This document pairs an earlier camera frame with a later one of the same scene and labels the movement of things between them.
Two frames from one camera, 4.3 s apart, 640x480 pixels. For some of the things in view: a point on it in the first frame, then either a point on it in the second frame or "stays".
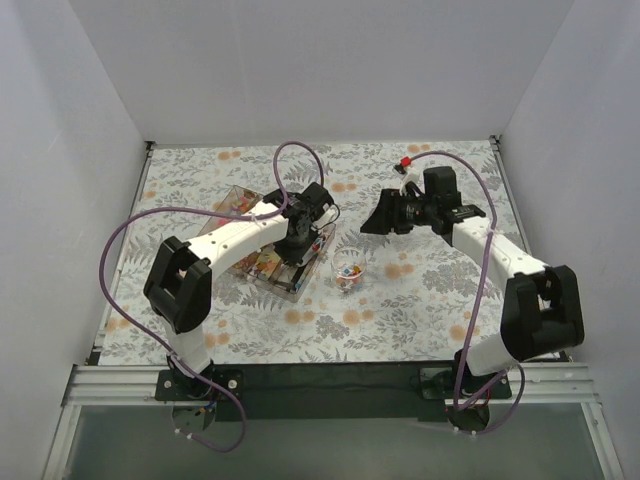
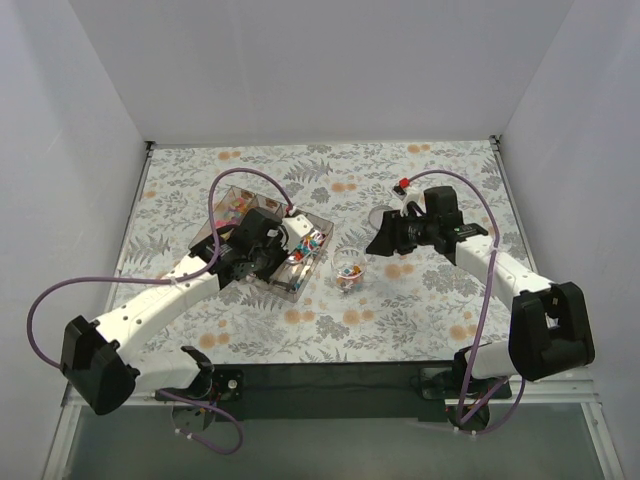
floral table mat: (375, 298) stays
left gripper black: (291, 251) -> (273, 260)
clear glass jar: (348, 269) stays
